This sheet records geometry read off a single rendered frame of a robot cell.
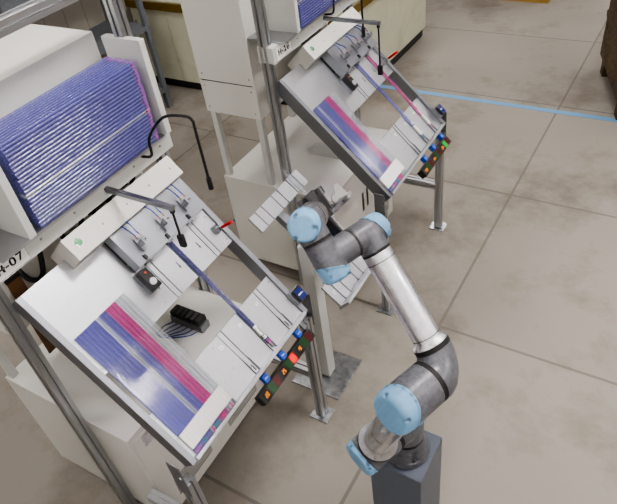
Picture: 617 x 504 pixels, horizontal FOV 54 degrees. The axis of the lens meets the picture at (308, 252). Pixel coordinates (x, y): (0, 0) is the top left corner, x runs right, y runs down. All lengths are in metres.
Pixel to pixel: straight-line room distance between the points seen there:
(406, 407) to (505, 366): 1.61
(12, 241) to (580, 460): 2.24
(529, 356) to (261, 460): 1.33
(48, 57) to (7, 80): 0.15
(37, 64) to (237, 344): 1.06
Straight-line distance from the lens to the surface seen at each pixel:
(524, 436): 2.82
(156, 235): 2.03
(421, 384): 1.48
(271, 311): 2.20
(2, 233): 1.91
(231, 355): 2.09
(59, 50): 2.06
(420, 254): 3.54
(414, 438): 1.95
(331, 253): 1.40
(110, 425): 2.29
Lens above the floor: 2.35
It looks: 41 degrees down
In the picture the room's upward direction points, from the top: 9 degrees counter-clockwise
